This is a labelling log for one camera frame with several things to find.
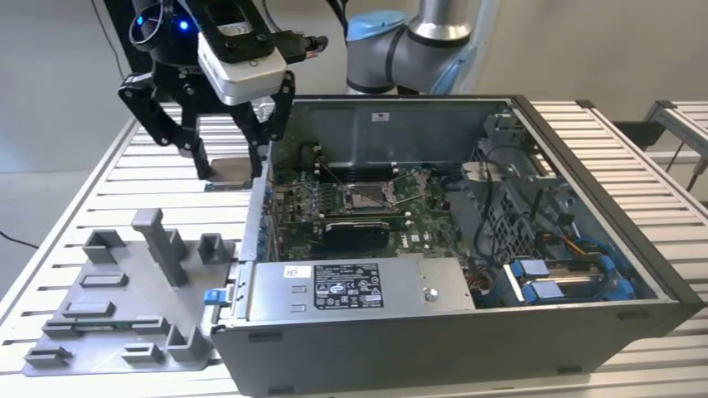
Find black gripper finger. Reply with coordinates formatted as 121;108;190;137
230;70;297;179
116;73;214;181

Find silver square CPU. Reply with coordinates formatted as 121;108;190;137
204;157;256;191

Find black RAM slot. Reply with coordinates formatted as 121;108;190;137
314;161;400;182

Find CPU socket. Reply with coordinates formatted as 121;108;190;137
341;182;397;213

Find black expansion slot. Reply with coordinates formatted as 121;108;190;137
316;209;412;222

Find metal socket cover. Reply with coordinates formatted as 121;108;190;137
386;169;432;206

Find black graphics card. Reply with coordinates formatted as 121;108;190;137
321;219;392;255

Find green motherboard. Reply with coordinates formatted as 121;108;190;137
269;164;464;263

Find black power supply label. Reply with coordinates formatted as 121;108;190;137
312;262;385;310

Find silver power supply unit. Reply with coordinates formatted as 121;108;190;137
244;256;477;323

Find grey disk bay cage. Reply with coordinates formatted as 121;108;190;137
445;136;582;266

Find grey parts rack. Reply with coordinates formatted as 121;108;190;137
21;208;240;376

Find blue disk carrier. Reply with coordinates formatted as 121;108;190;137
506;258;552;279
521;280;566;303

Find dark grey PC case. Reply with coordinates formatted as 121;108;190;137
209;94;705;397

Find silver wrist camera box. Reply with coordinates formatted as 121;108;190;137
190;0;289;106

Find black camera cable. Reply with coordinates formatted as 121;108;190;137
257;0;330;64

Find thin wire locking lever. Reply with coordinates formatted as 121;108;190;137
321;161;348;187

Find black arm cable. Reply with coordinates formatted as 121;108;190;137
324;0;350;45

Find black floor cable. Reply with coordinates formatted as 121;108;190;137
0;230;38;250

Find orange and yellow wires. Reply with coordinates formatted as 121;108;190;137
542;235;602;259

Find black table bracket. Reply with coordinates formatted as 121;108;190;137
609;119;665;147

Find aluminium side table frame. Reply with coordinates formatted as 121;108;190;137
645;99;708;158

